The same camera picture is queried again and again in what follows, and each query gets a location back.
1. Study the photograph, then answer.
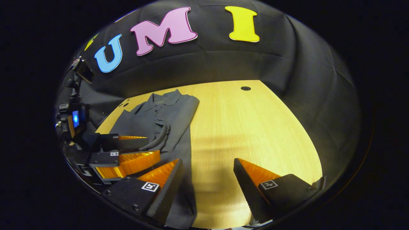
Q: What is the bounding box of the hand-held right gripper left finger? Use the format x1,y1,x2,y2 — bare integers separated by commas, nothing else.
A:
102,159,184,227

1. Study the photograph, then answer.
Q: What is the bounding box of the black backdrop cloth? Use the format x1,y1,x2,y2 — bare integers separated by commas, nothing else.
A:
56,0,361,189

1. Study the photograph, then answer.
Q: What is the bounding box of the grey collared shirt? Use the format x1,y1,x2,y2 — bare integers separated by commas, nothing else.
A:
109,89,200,230

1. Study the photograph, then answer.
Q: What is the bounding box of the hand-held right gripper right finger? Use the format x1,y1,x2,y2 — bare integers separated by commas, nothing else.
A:
233,158,321,226

